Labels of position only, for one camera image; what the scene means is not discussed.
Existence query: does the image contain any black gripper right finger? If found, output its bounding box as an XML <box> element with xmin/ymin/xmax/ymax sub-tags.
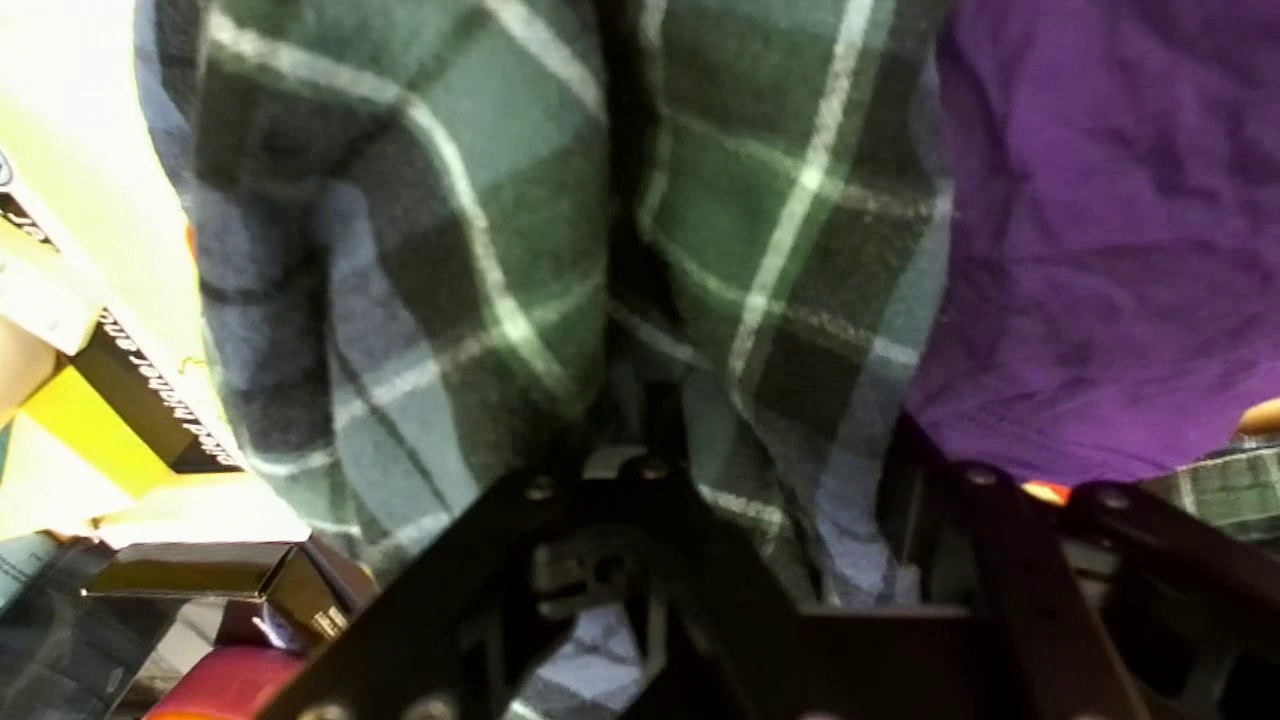
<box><xmin>895</xmin><ymin>421</ymin><xmax>1280</xmax><ymax>720</ymax></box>

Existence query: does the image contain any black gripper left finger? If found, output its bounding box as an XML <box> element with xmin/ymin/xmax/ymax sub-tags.
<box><xmin>254</xmin><ymin>446</ymin><xmax>809</xmax><ymax>720</ymax></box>

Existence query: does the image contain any green blue checked shirt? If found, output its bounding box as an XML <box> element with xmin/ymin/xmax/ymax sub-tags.
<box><xmin>131</xmin><ymin>0</ymin><xmax>1280</xmax><ymax>720</ymax></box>

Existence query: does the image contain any purple shirt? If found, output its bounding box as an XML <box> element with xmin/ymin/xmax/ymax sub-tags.
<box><xmin>905</xmin><ymin>0</ymin><xmax>1280</xmax><ymax>487</ymax></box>

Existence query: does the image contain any yellow box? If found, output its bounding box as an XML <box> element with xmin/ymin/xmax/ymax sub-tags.
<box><xmin>0</xmin><ymin>103</ymin><xmax>312</xmax><ymax>543</ymax></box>

